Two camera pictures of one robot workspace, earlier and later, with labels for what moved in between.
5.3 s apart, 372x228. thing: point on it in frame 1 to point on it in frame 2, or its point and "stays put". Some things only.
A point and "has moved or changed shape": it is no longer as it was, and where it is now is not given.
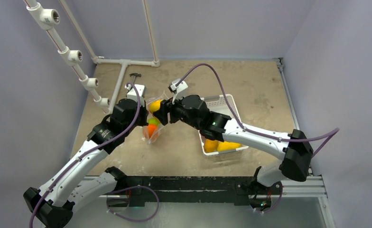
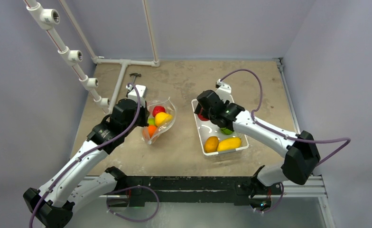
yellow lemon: [154, 105] has moved or changed shape
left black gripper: [144, 113] stays put
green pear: [153, 121] stays put
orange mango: [210, 146] stays put
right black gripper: [164, 111] to [203, 109]
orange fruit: [151, 128] stays put
